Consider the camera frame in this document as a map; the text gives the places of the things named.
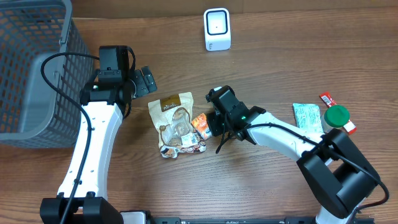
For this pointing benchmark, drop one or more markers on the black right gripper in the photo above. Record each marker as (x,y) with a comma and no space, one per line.
(216,119)

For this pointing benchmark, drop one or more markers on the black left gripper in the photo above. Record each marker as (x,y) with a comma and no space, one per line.
(144,83)

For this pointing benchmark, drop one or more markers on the orange white snack packet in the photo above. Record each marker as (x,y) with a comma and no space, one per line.
(200,124)

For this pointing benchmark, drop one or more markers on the white snack wrapper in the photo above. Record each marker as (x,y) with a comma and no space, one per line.
(172,119)

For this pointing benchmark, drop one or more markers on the teal tissue packet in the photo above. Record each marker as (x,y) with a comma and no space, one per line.
(307,117)

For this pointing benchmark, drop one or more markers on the red snack bar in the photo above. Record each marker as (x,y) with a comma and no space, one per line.
(350,128)

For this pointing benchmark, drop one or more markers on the green lid jar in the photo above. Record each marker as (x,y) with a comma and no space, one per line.
(335,116)

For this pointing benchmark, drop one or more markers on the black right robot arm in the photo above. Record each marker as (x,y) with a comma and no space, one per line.
(338,174)

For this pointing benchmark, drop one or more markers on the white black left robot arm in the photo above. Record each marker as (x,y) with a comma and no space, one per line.
(105,101)

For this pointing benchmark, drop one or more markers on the white barcode scanner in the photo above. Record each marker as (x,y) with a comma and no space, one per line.
(217,29)

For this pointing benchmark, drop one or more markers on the grey plastic mesh basket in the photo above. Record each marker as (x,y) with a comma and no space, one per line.
(40,40)

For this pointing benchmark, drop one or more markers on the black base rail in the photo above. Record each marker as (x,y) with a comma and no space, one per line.
(144,217)

